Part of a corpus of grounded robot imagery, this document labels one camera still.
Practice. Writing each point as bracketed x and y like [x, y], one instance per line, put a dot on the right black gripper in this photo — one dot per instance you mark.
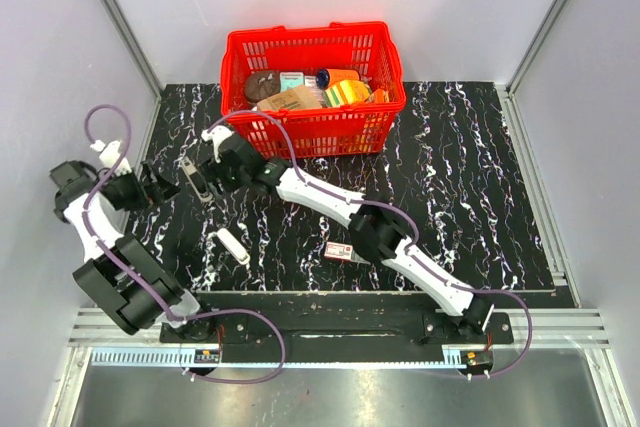
[217, 173]

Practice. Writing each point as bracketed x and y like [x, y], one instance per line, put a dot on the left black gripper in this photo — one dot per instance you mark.
[158, 190]

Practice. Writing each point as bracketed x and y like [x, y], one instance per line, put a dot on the white stapler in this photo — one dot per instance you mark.
[233, 246]

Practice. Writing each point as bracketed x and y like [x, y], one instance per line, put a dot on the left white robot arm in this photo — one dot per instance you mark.
[119, 274]

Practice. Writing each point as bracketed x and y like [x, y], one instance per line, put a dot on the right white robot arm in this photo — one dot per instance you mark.
[379, 232]

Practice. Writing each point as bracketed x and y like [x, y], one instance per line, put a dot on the brown cardboard packet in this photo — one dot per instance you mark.
[297, 98]

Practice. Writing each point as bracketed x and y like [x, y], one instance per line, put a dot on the teal white small box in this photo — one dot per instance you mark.
[291, 79]

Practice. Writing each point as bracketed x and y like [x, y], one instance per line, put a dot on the orange bottle blue cap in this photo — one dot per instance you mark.
[325, 78]

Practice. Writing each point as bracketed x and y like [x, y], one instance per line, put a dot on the red white staple box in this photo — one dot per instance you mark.
[341, 252]

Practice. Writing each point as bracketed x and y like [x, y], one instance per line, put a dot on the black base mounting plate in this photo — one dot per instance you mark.
[411, 315]

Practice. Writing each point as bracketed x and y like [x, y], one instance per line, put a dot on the yellow green snack pack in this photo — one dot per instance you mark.
[347, 92]

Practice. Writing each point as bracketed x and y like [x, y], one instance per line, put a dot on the orange snack packet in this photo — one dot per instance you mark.
[380, 96]

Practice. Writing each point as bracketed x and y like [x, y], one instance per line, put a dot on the red plastic shopping basket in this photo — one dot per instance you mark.
[366, 47]

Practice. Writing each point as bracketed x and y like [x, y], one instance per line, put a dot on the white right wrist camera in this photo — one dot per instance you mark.
[215, 136]

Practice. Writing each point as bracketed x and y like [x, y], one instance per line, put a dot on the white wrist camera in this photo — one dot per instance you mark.
[215, 136]
[110, 154]

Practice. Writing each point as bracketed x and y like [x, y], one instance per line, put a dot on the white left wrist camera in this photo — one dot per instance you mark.
[110, 154]

